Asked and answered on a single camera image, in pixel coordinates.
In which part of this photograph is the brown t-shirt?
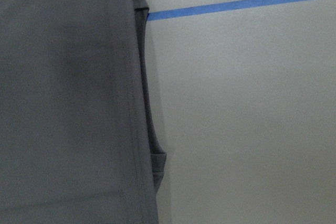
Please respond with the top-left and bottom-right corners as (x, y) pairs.
(1, 0), (166, 223)

